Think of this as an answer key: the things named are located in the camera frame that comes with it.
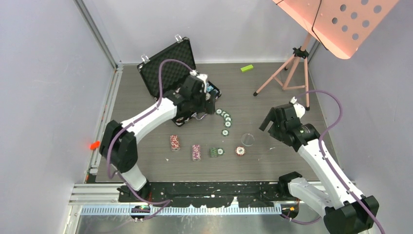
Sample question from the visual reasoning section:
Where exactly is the clear dealer button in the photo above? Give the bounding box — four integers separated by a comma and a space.
241, 133, 255, 147

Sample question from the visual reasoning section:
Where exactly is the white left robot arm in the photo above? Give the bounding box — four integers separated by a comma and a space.
99, 72, 216, 202

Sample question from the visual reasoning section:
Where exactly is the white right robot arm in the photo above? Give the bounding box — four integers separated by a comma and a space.
259, 103, 379, 234

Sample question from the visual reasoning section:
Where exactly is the black poker set case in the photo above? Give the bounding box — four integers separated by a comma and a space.
137, 35, 220, 126

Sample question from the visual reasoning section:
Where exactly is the blue chip row in case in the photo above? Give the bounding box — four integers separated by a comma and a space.
206, 82, 221, 98

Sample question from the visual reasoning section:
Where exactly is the red 100 chip stack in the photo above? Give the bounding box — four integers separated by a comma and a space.
235, 146, 246, 156

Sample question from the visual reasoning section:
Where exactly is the red white chip roll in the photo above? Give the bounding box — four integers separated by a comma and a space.
170, 135, 180, 152

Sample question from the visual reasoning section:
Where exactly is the green 20 chip lone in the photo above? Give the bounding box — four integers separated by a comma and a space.
221, 129, 229, 136

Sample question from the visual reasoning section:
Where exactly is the purple white chip roll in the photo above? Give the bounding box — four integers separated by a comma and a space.
191, 144, 201, 161

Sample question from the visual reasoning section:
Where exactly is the green block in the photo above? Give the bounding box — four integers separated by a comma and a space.
240, 64, 254, 73

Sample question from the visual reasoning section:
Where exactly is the green chip stack lying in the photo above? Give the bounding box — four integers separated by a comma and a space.
209, 148, 219, 157

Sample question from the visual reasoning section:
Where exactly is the green 20 chip beside stack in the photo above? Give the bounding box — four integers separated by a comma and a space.
217, 148, 225, 156

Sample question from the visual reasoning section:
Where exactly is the pink tripod stand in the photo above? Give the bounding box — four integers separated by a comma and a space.
253, 33, 312, 97

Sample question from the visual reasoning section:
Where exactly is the pink perforated panel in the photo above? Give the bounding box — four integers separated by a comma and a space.
275, 0, 398, 59

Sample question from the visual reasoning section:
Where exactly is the orange clip on rail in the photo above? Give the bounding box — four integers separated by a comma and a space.
89, 141, 100, 150

